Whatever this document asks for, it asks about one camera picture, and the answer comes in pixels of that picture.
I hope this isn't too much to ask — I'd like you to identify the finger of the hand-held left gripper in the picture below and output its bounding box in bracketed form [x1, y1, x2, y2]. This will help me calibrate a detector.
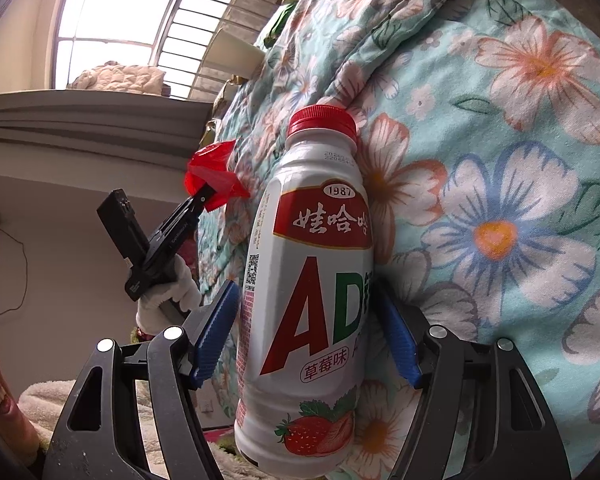
[177, 183, 221, 226]

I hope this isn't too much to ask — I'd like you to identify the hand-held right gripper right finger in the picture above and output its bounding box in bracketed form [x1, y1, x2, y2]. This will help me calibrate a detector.
[377, 290, 581, 480]

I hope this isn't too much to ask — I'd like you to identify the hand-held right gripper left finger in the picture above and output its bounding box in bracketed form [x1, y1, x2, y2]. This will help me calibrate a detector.
[42, 280, 241, 480]

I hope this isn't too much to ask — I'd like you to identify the red plastic bag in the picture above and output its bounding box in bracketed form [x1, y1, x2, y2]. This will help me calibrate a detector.
[184, 141, 250, 212]

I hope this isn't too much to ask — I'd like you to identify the white red-capped drink bottle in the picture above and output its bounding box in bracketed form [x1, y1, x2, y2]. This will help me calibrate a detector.
[233, 105, 376, 478]

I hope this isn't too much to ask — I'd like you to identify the person's left hand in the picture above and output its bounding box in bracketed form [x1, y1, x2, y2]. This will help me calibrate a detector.
[136, 254, 202, 336]

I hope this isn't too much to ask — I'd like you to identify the long window curtain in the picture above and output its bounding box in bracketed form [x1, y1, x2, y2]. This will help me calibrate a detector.
[0, 90, 221, 176]

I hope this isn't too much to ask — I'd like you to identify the white quilted cloth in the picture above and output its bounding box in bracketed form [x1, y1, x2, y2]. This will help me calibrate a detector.
[70, 61, 167, 96]

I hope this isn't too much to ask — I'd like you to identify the white fleece blanket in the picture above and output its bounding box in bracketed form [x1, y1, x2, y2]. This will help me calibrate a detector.
[17, 380, 261, 480]

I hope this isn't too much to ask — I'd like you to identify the small green packet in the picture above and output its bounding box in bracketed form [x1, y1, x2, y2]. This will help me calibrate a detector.
[264, 2, 297, 47]

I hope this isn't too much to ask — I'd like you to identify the barred window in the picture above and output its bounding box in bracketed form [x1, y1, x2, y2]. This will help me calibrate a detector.
[50, 0, 291, 101]

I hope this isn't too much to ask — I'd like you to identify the floral turquoise blanket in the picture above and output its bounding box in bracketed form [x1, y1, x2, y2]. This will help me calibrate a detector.
[195, 0, 600, 480]

